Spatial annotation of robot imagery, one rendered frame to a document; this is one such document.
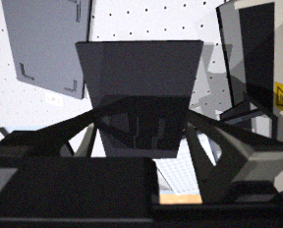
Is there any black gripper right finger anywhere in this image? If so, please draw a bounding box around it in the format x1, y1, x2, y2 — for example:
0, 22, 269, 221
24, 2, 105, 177
184, 109, 283, 202

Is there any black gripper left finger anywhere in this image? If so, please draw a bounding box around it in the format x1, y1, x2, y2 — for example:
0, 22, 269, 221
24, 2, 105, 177
0, 109, 98, 156

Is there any white multi-well plate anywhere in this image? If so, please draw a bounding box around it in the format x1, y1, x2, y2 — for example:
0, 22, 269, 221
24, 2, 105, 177
153, 134, 215, 196

